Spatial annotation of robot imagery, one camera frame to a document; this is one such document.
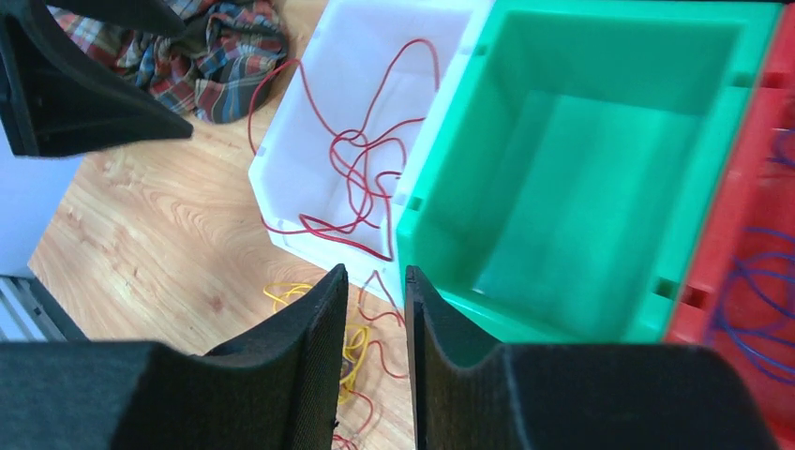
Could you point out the white plastic bin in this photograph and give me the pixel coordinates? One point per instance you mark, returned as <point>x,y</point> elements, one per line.
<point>337,165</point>

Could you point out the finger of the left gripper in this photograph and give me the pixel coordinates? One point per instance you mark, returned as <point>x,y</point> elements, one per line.
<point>58,102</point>
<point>150,16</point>

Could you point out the plaid flannel shirt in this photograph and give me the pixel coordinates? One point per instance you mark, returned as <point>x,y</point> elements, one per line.
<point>218,69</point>

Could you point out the green plastic bin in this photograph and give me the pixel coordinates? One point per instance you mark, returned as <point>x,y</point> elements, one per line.
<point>567,187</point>

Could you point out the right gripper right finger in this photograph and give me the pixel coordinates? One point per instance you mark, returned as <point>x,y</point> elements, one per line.
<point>473,391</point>

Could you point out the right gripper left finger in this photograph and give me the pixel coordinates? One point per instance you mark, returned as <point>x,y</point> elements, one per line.
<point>273,387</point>

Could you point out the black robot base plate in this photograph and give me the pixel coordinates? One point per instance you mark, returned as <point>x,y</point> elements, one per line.
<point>29,313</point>

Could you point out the red plastic bin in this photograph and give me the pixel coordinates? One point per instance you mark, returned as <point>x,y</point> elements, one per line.
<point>739,295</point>

